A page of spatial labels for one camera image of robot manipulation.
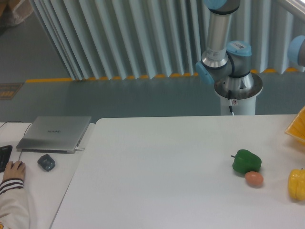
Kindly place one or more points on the person's hand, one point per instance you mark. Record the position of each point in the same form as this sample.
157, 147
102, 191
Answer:
13, 172

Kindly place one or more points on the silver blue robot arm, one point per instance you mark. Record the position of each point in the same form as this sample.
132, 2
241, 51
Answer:
226, 65

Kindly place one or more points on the striped cream sleeve forearm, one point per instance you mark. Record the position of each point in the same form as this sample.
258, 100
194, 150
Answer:
14, 208

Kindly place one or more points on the yellow plastic basket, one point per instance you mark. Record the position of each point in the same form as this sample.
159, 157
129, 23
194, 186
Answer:
296, 129

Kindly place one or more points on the black keyboard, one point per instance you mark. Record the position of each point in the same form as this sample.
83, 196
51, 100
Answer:
5, 152

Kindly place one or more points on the dark grey earbuds case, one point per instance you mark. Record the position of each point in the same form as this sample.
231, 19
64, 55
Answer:
46, 162

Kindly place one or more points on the silver closed laptop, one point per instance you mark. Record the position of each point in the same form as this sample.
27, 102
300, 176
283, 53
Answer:
54, 134

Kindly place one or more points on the white folding partition screen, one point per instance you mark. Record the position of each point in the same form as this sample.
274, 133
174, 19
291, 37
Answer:
122, 38

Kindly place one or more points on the cardboard box in plastic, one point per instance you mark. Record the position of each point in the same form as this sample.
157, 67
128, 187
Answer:
14, 12

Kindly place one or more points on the green bell pepper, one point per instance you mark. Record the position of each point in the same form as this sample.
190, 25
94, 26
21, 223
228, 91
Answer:
245, 161

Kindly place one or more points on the brown egg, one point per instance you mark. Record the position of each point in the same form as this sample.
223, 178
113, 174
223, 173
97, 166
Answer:
254, 178

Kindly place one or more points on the yellow bell pepper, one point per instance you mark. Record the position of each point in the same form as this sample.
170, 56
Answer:
296, 184

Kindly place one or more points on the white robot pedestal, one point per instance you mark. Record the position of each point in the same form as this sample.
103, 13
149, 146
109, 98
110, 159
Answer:
238, 105

